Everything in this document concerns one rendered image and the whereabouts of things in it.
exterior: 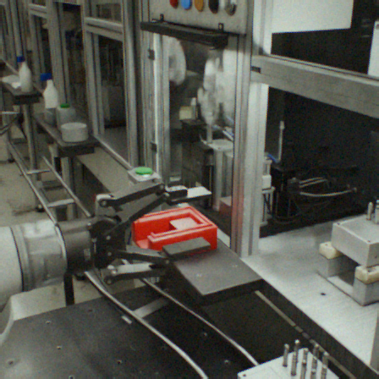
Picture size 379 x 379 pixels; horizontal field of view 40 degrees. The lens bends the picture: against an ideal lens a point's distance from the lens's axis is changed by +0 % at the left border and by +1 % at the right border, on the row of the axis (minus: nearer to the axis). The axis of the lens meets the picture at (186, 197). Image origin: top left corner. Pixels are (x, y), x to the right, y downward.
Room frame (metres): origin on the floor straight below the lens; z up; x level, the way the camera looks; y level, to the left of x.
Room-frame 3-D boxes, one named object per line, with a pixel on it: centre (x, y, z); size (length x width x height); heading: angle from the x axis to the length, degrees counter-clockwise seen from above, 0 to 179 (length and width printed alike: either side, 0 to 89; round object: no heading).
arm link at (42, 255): (0.62, 0.20, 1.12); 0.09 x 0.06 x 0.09; 27
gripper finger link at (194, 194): (0.72, 0.00, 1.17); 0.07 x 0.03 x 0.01; 117
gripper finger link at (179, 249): (0.72, 0.00, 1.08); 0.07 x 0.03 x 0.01; 117
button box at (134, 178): (1.20, 0.10, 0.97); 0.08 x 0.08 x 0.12; 27
